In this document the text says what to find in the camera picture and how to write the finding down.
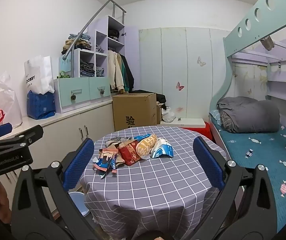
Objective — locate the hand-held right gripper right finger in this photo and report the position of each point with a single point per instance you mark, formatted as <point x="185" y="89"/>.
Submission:
<point x="208" y="165"/>

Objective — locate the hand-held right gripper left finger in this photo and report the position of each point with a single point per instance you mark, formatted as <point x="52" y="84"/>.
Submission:
<point x="79" y="165"/>

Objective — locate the blue plastic trash bin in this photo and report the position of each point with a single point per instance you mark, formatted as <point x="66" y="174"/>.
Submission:
<point x="79" y="202"/>

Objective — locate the pile of snack wrappers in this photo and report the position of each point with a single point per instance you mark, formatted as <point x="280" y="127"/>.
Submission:
<point x="146" y="147"/>

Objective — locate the person's left forearm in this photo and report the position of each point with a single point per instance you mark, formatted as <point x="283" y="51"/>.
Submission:
<point x="3" y="200"/>

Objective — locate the blue patterned bag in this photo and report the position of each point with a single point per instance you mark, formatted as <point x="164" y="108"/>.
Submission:
<point x="40" y="106"/>

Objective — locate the white plastic bag red print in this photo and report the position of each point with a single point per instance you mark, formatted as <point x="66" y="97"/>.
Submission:
<point x="5" y="100"/>

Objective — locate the red plastic crate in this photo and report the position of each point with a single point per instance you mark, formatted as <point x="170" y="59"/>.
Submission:
<point x="203" y="131"/>

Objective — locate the long white low cabinet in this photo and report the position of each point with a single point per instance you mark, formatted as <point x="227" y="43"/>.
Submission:
<point x="65" y="127"/>

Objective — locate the white flat board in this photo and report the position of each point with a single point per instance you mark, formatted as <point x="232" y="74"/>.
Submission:
<point x="193" y="122"/>

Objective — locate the blue plaid pillow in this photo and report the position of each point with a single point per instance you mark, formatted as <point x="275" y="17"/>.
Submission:
<point x="214" y="117"/>

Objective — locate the teal candy print bedsheet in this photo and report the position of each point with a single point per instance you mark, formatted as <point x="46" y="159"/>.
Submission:
<point x="257" y="155"/>

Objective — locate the grey checked tablecloth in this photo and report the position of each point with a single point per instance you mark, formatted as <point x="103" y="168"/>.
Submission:
<point x="158" y="185"/>

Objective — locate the pinecone drawer ornament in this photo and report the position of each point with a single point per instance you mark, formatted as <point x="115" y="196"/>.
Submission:
<point x="73" y="98"/>
<point x="102" y="91"/>

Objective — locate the teal two-drawer unit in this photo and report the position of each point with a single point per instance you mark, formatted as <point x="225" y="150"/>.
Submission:
<point x="68" y="90"/>

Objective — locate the white paper shopping bag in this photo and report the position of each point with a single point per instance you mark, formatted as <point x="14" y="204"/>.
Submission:
<point x="39" y="72"/>

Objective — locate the small white plastic bag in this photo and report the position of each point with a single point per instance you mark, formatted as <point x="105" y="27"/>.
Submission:
<point x="168" y="115"/>

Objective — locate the grey quilt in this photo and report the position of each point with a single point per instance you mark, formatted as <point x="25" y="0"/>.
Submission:
<point x="252" y="115"/>

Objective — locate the green artificial plant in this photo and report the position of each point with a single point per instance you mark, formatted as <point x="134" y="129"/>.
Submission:
<point x="63" y="75"/>

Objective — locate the small cardboard box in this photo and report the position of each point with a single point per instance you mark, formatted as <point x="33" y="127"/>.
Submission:
<point x="158" y="113"/>

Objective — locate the large cardboard box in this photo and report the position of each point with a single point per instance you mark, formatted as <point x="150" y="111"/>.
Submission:
<point x="135" y="110"/>

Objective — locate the black clothing heap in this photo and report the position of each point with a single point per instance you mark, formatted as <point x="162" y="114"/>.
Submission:
<point x="161" y="98"/>

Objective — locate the pink butterfly sticker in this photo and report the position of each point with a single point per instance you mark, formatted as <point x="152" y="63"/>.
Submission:
<point x="180" y="86"/>

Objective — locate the dark folded clothes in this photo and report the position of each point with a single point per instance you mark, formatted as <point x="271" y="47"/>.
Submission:
<point x="86" y="68"/>

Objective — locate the grey metal handrail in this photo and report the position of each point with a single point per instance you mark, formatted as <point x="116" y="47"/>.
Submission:
<point x="70" y="49"/>

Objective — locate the blue folded jeans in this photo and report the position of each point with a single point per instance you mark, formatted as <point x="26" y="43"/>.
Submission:
<point x="100" y="71"/>

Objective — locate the beige hanging jacket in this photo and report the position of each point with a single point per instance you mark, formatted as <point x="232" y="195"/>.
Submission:
<point x="114" y="70"/>

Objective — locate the black hanging jacket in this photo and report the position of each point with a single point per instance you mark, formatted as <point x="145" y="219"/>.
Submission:
<point x="130" y="77"/>

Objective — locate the stack of folded clothes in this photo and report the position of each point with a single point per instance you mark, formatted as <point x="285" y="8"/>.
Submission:
<point x="78" y="43"/>

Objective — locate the beige butterfly sticker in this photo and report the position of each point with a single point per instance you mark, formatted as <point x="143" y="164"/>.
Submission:
<point x="201" y="61"/>

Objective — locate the green hanging jacket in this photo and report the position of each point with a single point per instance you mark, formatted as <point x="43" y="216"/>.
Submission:
<point x="124" y="71"/>

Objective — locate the grey folded garment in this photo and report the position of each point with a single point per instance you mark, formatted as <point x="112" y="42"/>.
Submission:
<point x="99" y="48"/>

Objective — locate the pale green wardrobe doors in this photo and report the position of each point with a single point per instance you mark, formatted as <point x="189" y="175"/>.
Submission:
<point x="173" y="55"/>

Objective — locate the purple stepped cube shelf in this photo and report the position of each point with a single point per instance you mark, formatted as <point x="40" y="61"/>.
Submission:
<point x="133" y="55"/>

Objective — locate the black folded clothes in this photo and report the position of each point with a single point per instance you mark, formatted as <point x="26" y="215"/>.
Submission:
<point x="113" y="33"/>

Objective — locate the teal bunk bed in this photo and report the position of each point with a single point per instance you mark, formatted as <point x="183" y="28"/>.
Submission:
<point x="270" y="25"/>

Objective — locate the purple wall shelves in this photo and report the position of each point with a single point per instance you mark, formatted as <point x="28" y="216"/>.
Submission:
<point x="282" y="83"/>

